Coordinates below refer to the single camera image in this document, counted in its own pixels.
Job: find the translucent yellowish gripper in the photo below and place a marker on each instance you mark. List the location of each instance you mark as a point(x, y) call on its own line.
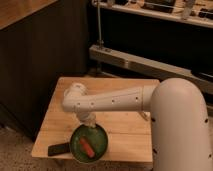
point(90, 122)

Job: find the green ceramic bowl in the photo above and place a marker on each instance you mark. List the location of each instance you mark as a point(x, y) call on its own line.
point(96, 137)

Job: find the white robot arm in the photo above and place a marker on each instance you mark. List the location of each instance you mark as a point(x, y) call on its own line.
point(179, 119)

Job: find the red carrot toy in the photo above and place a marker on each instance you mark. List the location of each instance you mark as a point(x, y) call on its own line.
point(87, 148)

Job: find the black smartphone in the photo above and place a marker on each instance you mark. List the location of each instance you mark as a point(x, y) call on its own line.
point(58, 149)

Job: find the wooden folding table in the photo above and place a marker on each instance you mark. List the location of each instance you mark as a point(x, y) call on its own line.
point(129, 134)

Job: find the white tube bottle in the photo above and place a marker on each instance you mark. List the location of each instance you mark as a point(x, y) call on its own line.
point(144, 116)

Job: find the dark wooden cabinet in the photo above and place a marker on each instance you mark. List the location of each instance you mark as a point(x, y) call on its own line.
point(34, 53)

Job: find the metal shelf rack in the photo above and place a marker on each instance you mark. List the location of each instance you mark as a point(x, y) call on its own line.
point(158, 38)

